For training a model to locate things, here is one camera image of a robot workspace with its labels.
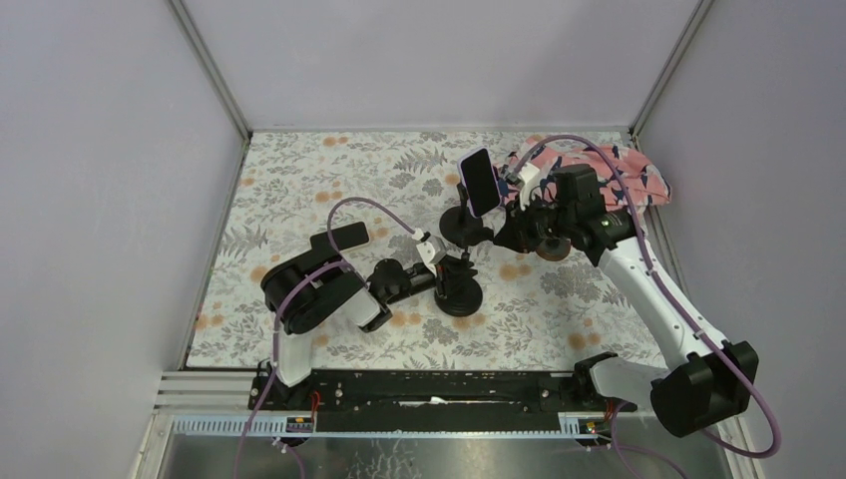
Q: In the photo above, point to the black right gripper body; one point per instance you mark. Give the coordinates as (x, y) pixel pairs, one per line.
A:
(531, 228)

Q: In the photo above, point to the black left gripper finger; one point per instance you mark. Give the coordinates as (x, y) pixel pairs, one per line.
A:
(462, 266)
(460, 291)

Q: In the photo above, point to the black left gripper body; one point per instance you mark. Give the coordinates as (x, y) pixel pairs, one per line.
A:
(443, 272)

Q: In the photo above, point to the black phone stand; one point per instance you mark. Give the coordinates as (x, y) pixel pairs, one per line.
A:
(459, 227)
(462, 309)

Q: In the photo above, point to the phone with lavender case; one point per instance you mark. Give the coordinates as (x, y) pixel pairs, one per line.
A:
(480, 182)

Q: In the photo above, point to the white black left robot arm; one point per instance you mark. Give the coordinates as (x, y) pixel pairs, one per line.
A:
(320, 284)

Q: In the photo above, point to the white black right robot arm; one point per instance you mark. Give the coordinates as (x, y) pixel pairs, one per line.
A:
(706, 377)

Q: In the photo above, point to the phone with beige case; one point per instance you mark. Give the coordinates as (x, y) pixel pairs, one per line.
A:
(345, 238)

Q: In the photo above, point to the floral patterned table mat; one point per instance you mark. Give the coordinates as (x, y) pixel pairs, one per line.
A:
(536, 314)

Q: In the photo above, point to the pink patterned cloth bag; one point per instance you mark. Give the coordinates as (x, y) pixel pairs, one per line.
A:
(629, 177)

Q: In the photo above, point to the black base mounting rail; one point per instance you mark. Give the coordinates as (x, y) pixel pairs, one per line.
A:
(487, 394)

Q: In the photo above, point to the white slotted cable duct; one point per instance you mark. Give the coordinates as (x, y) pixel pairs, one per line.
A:
(359, 426)

